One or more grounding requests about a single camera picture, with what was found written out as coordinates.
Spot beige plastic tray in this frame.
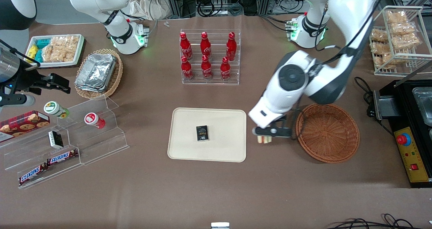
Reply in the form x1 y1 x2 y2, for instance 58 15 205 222
168 108 247 163

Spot coiled black cable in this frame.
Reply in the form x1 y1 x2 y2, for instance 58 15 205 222
197 1 220 18

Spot yellow emergency stop control box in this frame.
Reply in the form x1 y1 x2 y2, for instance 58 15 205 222
393 126 432 188

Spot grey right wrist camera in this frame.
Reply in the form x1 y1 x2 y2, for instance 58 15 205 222
0 93 36 108

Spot clear acrylic bottle rack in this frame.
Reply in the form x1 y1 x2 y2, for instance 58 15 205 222
180 29 241 85

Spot round brown wicker basket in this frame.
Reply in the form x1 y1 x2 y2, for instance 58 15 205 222
295 104 360 164

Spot small black card box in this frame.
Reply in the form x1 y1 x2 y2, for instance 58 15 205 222
196 125 209 142

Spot clear acrylic stepped shelf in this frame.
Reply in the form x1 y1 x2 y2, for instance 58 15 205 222
0 95 130 190

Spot clear rice cracker pack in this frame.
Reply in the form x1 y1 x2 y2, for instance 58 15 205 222
53 47 77 63
42 45 54 63
51 36 80 49

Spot snickers chocolate bar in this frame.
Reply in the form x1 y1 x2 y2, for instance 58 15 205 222
47 149 79 165
19 164 49 185

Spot stacked aluminium foil trays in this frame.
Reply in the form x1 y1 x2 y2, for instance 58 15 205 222
75 53 117 93

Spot black appliance power cable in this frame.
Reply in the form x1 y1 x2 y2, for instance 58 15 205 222
354 77 383 119

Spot clear fried snack pack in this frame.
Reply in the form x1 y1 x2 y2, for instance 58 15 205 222
373 54 403 69
391 23 417 37
371 29 389 42
386 10 407 24
391 35 421 50
371 42 392 55

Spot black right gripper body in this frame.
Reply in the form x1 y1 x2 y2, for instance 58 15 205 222
13 62 53 95

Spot red bottle white lid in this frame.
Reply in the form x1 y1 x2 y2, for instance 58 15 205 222
84 112 106 129

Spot white rectangular snack tray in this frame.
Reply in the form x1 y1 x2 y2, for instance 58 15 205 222
25 34 86 68

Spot white wire basket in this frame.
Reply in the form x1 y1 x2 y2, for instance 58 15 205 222
370 6 432 77

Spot black tangled floor cables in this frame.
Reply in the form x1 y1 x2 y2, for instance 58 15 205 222
326 214 432 229

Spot black countertop appliance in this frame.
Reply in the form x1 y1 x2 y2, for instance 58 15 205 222
373 62 432 137

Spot oval tan wicker basket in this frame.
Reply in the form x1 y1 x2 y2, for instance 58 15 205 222
74 49 124 99

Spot black right arm base cable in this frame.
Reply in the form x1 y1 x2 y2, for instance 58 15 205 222
120 9 159 38

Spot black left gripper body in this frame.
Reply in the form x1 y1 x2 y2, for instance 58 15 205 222
270 114 293 128

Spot red cookie box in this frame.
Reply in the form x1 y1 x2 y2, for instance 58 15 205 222
0 111 50 142

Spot red cola bottle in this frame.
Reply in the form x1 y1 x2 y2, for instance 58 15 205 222
181 56 194 81
201 55 213 80
180 32 193 61
220 57 231 82
200 32 212 59
226 32 237 61

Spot beige cloth bag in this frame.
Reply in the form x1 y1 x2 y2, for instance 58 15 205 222
128 0 173 20

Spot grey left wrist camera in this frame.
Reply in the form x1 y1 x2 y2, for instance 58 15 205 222
252 126 293 138

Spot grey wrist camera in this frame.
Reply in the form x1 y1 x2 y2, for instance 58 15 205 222
0 93 36 108
252 126 293 138

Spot black left arm base cables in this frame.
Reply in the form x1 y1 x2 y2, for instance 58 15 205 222
258 15 291 32

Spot green bottle sunflower lid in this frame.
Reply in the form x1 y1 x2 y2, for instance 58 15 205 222
44 101 70 119

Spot small black white box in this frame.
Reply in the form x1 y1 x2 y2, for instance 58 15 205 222
48 131 64 149

